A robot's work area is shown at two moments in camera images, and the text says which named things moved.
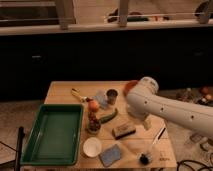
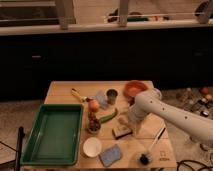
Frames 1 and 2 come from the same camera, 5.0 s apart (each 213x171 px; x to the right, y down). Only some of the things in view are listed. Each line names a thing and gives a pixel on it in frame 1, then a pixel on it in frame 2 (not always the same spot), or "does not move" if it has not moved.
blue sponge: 110,155 does not move
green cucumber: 109,117 does not move
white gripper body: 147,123 → 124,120
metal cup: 111,96 does not move
